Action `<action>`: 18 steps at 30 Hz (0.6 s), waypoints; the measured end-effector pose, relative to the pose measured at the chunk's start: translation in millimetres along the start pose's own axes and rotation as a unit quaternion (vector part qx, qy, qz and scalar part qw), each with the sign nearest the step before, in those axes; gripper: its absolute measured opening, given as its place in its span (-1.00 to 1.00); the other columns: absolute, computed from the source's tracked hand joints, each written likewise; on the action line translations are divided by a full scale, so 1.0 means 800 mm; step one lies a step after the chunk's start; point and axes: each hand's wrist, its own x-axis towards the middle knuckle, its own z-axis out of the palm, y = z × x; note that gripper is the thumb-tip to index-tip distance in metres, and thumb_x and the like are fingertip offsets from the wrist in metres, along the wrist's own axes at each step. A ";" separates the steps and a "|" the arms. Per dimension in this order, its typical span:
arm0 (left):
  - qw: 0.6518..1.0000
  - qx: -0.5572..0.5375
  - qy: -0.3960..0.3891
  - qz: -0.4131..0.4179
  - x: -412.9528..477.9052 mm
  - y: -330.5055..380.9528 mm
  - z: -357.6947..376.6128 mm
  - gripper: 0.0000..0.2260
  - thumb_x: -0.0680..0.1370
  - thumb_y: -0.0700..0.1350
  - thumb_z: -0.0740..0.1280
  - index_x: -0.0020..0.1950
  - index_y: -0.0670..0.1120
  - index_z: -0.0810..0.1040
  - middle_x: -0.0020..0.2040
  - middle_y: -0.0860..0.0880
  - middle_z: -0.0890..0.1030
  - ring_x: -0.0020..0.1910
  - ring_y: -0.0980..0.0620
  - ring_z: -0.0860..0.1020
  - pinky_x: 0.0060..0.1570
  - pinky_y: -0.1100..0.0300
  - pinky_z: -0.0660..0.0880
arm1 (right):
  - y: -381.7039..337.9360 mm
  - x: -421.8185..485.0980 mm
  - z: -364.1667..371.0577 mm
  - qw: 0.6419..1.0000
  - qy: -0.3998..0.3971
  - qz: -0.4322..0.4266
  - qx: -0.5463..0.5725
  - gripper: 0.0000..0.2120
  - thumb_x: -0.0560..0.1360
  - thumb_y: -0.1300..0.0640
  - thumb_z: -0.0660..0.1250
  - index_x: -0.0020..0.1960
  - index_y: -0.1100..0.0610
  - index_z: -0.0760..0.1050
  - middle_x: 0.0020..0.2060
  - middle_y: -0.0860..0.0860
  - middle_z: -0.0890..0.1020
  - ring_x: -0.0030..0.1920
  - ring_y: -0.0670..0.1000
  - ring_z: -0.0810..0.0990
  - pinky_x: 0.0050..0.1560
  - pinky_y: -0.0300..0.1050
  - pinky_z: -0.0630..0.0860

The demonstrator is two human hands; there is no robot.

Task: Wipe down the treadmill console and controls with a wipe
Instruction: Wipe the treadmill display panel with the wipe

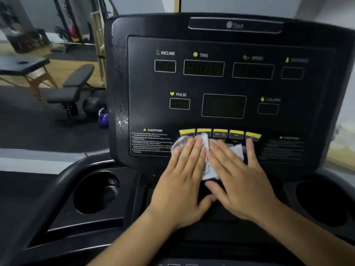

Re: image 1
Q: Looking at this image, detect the person's left hand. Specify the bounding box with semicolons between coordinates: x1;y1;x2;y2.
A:
147;137;218;229

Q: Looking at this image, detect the person's right hand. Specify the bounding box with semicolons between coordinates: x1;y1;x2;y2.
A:
204;138;282;222

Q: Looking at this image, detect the white wet wipe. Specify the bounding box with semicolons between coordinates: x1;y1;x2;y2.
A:
170;132;245;180

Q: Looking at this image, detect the black treadmill console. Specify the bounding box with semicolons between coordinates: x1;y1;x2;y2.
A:
0;153;355;266
105;12;355;178

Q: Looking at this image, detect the light wooden corner shelf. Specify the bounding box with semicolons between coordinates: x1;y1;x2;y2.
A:
325;148;355;172

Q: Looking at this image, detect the purple kettlebell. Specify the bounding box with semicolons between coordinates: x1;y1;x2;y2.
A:
97;108;109;129

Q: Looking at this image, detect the black medicine ball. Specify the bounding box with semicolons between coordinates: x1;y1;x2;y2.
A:
82;96;107;118

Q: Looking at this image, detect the black weight bench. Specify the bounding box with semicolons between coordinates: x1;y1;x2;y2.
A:
45;63;107;122

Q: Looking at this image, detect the black massage table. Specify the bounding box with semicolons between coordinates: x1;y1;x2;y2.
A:
0;54;59;102

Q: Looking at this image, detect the black power rack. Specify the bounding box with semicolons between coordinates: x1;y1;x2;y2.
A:
51;0;111;43

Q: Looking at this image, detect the low black storage rack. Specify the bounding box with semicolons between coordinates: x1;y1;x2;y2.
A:
5;29;50;53

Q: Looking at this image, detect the wooden ladder frame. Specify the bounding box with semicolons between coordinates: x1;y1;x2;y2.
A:
90;11;107;86

